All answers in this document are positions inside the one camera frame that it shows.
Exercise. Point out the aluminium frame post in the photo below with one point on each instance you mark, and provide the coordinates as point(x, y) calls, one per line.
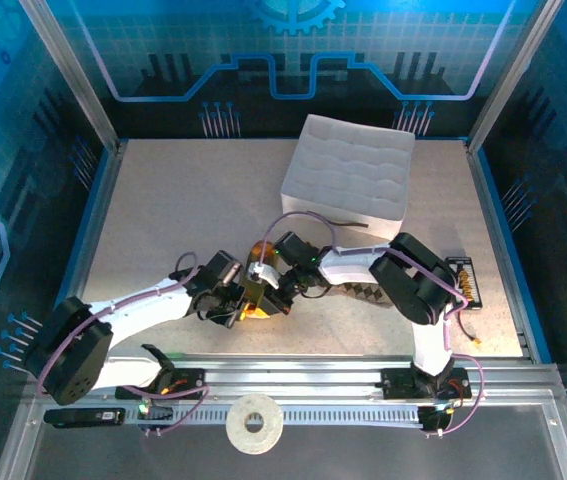
point(70, 70)
point(513, 70)

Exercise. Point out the black labelled device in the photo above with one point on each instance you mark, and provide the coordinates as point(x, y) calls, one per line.
point(83, 417)

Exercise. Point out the aluminium mounting rail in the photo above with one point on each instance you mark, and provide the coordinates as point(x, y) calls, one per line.
point(303, 372)

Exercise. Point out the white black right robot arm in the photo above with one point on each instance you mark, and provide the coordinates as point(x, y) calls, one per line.
point(353, 265)

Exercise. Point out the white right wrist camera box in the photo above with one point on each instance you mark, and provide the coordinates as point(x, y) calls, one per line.
point(263, 274)

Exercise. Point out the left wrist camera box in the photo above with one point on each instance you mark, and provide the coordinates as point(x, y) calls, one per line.
point(228, 271)

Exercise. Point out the white tape roll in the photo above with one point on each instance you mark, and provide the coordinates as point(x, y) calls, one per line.
point(238, 425)

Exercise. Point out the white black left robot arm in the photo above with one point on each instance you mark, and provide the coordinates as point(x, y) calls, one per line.
point(138, 310)

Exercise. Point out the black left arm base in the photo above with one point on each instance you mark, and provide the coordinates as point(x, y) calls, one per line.
point(183, 382)

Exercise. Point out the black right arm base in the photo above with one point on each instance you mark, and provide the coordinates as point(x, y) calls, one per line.
point(403, 385)

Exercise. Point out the black connector board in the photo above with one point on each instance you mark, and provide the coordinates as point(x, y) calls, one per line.
point(468, 282)

